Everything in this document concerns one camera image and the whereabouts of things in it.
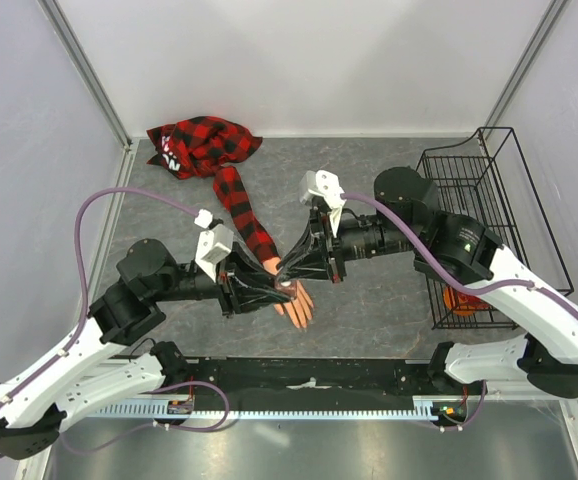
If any mannequin hand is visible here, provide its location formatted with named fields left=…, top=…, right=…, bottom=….
left=274, top=282, right=314, bottom=329

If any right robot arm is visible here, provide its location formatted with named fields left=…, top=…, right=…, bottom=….
left=277, top=167, right=578, bottom=399

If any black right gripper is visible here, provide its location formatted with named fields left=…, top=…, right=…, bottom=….
left=276, top=208, right=419, bottom=284

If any orange cup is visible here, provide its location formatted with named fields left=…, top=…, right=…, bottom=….
left=443, top=286, right=489, bottom=317

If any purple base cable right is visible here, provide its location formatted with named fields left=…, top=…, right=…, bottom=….
left=408, top=382, right=490, bottom=433

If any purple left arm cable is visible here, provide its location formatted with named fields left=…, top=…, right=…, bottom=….
left=0, top=187, right=205, bottom=465

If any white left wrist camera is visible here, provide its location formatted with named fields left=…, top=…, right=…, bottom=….
left=194, top=209, right=234, bottom=282

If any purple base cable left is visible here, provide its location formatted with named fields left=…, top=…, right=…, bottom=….
left=58, top=380, right=231, bottom=455

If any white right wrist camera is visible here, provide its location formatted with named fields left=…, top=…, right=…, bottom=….
left=298, top=170, right=346, bottom=238

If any red black plaid shirt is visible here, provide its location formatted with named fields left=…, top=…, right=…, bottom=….
left=147, top=116, right=280, bottom=264

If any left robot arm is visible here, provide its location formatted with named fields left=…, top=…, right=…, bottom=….
left=0, top=239, right=295, bottom=460

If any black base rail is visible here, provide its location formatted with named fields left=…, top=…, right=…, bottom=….
left=131, top=340, right=490, bottom=412

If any black wire rack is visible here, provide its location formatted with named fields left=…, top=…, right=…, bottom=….
left=413, top=126, right=575, bottom=331

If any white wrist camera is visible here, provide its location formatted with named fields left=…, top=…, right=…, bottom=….
left=298, top=170, right=346, bottom=238
left=194, top=209, right=234, bottom=282

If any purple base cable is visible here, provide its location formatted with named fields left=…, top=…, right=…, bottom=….
left=58, top=380, right=231, bottom=455
left=408, top=382, right=490, bottom=433

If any toothed cable duct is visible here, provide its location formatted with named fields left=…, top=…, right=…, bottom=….
left=91, top=390, right=438, bottom=421

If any red nail polish bottle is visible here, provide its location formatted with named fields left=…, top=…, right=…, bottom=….
left=275, top=280, right=298, bottom=303

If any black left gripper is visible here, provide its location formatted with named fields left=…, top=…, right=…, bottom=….
left=152, top=238, right=292, bottom=316

